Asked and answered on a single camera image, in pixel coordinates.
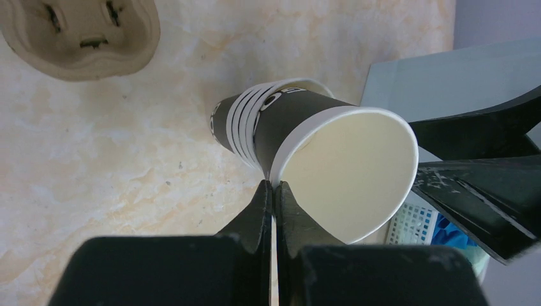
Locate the blue cloth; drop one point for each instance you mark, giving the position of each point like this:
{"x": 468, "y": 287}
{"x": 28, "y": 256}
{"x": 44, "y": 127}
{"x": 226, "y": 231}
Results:
{"x": 447, "y": 233}

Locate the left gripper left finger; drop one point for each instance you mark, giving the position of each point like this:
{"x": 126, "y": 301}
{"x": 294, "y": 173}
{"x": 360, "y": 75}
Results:
{"x": 231, "y": 267}

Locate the brown cardboard cup carrier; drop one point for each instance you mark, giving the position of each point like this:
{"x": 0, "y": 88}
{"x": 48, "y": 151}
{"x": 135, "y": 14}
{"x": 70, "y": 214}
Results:
{"x": 82, "y": 40}

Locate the stack of paper cups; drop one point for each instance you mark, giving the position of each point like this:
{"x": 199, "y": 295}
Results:
{"x": 233, "y": 124}

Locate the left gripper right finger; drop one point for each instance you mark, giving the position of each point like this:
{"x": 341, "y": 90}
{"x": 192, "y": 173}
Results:
{"x": 315, "y": 268}

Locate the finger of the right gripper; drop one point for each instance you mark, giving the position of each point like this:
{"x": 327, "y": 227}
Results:
{"x": 496, "y": 132}
{"x": 496, "y": 202}

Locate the white plastic basket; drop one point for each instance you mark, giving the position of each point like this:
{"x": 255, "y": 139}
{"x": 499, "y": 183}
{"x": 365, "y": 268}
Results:
{"x": 414, "y": 225}

